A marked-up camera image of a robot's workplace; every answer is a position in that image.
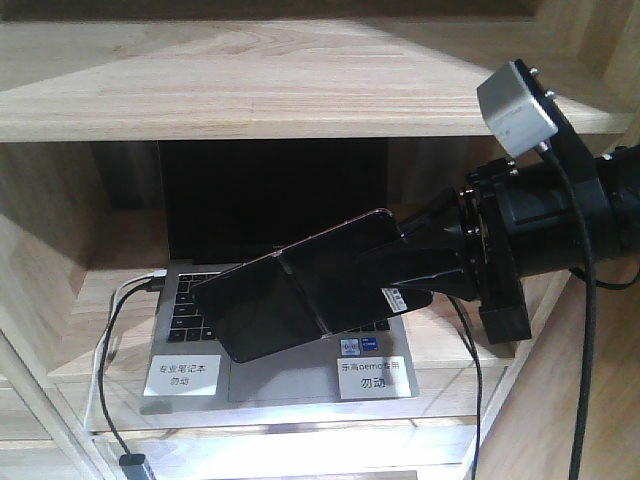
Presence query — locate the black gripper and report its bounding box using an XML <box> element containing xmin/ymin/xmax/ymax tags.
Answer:
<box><xmin>355</xmin><ymin>159</ymin><xmax>613</xmax><ymax>344</ymax></box>

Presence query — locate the black foldable phone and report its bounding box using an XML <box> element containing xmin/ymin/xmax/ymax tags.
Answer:
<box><xmin>191</xmin><ymin>209</ymin><xmax>433</xmax><ymax>363</ymax></box>

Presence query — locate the white right laptop label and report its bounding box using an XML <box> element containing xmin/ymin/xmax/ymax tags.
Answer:
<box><xmin>337</xmin><ymin>356</ymin><xmax>412</xmax><ymax>400</ymax></box>

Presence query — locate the white laptop label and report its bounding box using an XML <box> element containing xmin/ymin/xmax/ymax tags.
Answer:
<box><xmin>143</xmin><ymin>355</ymin><xmax>221</xmax><ymax>397</ymax></box>
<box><xmin>337</xmin><ymin>356</ymin><xmax>412</xmax><ymax>400</ymax></box>

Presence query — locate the grey laptop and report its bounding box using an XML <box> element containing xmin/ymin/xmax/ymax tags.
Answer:
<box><xmin>141</xmin><ymin>138</ymin><xmax>418</xmax><ymax>415</ymax></box>

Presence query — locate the white left laptop label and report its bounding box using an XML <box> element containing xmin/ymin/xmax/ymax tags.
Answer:
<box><xmin>143</xmin><ymin>355</ymin><xmax>221</xmax><ymax>397</ymax></box>

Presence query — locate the wooden shelf unit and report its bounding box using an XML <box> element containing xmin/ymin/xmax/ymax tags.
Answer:
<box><xmin>1</xmin><ymin>1</ymin><xmax>639</xmax><ymax>479</ymax></box>

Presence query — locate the grey usb hub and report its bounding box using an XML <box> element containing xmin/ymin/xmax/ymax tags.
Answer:
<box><xmin>118</xmin><ymin>453</ymin><xmax>156</xmax><ymax>480</ymax></box>

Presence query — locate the black right laptop cable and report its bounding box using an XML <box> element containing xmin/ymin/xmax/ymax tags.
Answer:
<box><xmin>447</xmin><ymin>297</ymin><xmax>485</xmax><ymax>480</ymax></box>

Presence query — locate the black laptop cable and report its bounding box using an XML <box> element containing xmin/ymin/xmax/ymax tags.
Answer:
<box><xmin>95</xmin><ymin>279</ymin><xmax>166</xmax><ymax>459</ymax></box>
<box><xmin>447</xmin><ymin>297</ymin><xmax>485</xmax><ymax>480</ymax></box>

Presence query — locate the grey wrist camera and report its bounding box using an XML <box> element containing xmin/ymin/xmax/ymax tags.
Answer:
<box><xmin>477</xmin><ymin>59</ymin><xmax>558</xmax><ymax>158</ymax></box>

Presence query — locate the black left laptop cable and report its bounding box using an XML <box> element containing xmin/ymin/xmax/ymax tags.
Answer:
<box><xmin>95</xmin><ymin>279</ymin><xmax>166</xmax><ymax>459</ymax></box>

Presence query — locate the white laptop cable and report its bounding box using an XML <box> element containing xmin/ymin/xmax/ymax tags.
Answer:
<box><xmin>83</xmin><ymin>269</ymin><xmax>169</xmax><ymax>441</ymax></box>

